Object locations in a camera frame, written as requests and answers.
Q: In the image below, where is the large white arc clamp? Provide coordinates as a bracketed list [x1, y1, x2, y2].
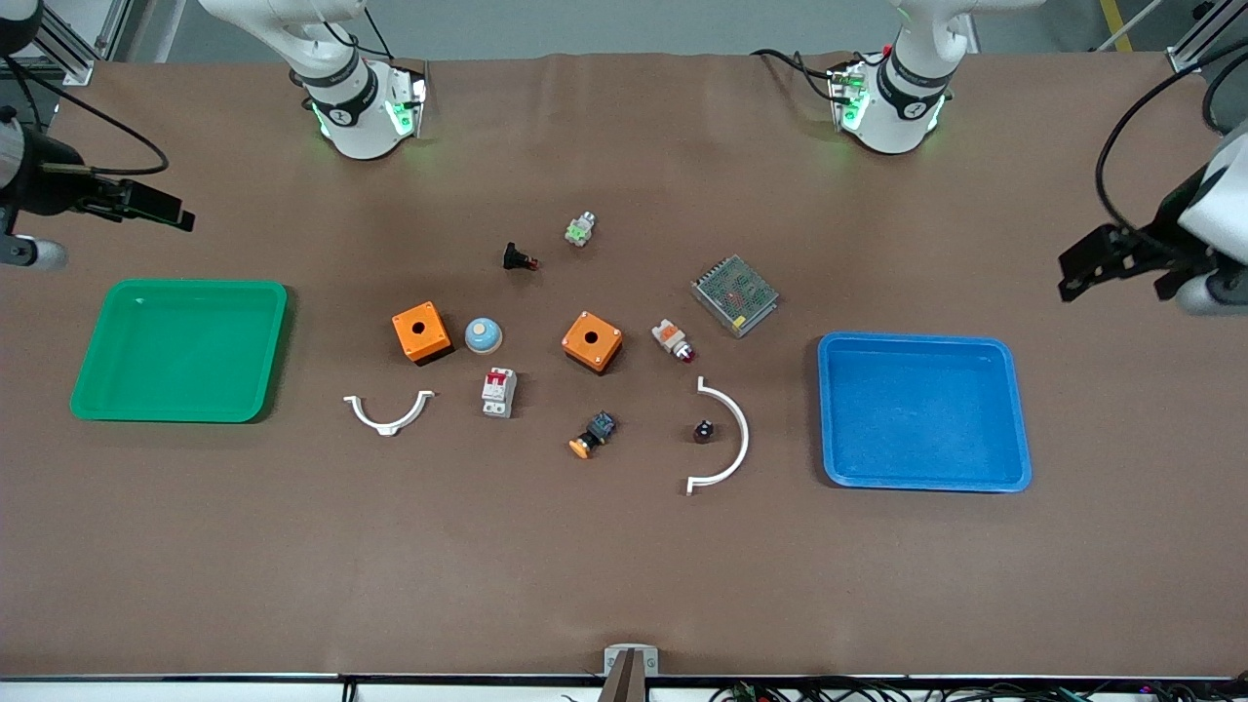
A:
[684, 376, 752, 497]

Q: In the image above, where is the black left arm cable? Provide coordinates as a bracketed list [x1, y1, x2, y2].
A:
[1094, 35, 1248, 235]

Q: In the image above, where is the bundle of floor cables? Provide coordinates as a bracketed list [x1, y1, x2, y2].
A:
[561, 675, 1248, 702]

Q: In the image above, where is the orange mushroom push button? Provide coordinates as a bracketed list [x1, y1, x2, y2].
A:
[568, 410, 618, 460]

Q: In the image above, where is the aluminium frame profile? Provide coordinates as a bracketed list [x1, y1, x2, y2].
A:
[29, 0, 134, 87]
[1168, 0, 1235, 75]

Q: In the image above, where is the metal mesh power supply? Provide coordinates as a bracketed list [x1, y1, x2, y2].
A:
[690, 254, 781, 339]

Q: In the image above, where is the green plastic tray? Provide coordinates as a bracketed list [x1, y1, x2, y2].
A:
[69, 279, 290, 424]

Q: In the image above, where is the red indicator lamp switch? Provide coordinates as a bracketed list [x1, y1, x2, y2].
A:
[650, 317, 698, 365]

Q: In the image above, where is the grey metal bracket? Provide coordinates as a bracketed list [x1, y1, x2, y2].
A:
[603, 643, 660, 678]

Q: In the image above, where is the black base cable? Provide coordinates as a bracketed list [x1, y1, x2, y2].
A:
[749, 47, 893, 100]
[312, 0, 432, 94]

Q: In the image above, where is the grey red circuit breaker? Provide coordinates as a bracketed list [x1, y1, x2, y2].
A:
[481, 367, 519, 419]

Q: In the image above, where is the brown table cover mat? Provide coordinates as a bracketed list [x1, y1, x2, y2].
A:
[0, 51, 1248, 680]

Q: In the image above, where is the blue plastic tray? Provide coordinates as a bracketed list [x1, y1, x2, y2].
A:
[816, 331, 1034, 493]

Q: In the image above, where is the small white arc clamp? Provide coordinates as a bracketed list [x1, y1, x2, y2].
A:
[342, 390, 436, 438]

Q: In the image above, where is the dark camera mount strut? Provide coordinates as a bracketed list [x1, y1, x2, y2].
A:
[597, 650, 650, 702]

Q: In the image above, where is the table edge rail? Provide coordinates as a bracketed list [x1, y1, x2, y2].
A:
[0, 672, 1248, 702]

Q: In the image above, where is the orange button enclosure box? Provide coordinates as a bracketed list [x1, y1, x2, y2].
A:
[391, 300, 454, 367]
[561, 310, 625, 375]

